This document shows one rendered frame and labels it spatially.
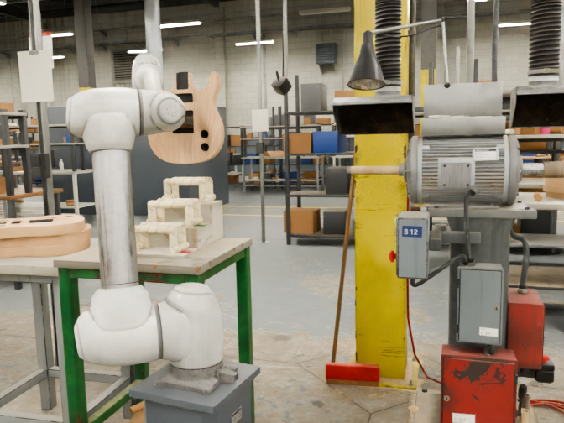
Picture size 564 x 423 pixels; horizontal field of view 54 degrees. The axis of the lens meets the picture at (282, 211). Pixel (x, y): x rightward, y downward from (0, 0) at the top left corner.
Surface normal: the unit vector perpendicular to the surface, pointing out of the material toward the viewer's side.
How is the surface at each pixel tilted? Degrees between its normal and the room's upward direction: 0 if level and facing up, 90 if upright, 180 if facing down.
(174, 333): 82
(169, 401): 90
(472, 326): 90
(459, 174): 90
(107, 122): 84
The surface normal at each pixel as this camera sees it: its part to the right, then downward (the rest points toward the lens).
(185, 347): 0.23, 0.21
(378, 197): -0.28, 0.13
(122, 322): 0.29, -0.12
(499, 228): -0.26, 0.41
